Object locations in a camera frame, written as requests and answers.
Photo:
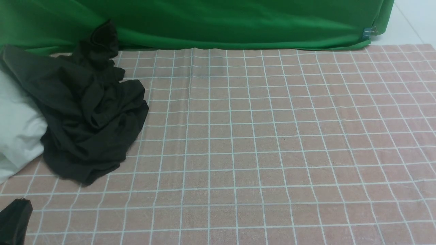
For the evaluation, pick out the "blue binder clip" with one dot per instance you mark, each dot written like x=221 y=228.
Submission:
x=368 y=33

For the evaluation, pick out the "white garment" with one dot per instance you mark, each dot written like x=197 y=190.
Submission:
x=22 y=126

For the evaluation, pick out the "green backdrop cloth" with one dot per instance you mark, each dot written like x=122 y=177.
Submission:
x=51 y=26

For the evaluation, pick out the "pink checkered tablecloth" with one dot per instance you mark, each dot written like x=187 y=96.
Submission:
x=273 y=147

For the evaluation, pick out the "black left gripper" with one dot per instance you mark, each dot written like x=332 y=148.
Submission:
x=14 y=221

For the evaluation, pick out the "dark gray long-sleeve shirt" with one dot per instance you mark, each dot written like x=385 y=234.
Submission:
x=93 y=115

